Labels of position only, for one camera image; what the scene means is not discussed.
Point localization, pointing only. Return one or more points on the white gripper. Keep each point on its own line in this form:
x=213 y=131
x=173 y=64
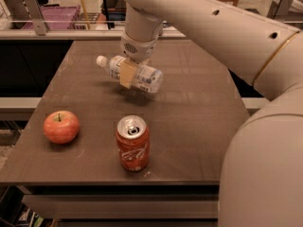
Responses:
x=137 y=50

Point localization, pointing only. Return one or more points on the clear plastic water bottle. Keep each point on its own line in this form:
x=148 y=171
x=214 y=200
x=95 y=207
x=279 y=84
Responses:
x=147 y=79

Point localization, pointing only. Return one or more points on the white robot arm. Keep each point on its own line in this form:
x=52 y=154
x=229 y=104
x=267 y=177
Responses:
x=261 y=181

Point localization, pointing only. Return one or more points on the red soda can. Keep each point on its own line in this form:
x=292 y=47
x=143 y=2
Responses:
x=133 y=141

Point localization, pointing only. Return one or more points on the red apple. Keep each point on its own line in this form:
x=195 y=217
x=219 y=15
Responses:
x=61 y=127

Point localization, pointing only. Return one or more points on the purple plastic crate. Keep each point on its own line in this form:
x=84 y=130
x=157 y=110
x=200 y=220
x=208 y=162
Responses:
x=60 y=18

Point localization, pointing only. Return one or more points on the drawer under table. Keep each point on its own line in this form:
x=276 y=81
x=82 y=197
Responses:
x=121 y=206

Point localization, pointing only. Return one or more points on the yellow broom handle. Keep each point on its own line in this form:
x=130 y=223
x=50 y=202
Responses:
x=85 y=14

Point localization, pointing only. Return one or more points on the left metal railing bracket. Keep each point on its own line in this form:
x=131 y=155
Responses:
x=37 y=18

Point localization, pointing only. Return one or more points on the metal railing bracket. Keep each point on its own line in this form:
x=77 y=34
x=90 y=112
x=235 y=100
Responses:
x=37 y=18
x=286 y=10

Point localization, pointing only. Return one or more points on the right metal railing bracket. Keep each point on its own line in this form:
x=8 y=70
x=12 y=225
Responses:
x=286 y=10

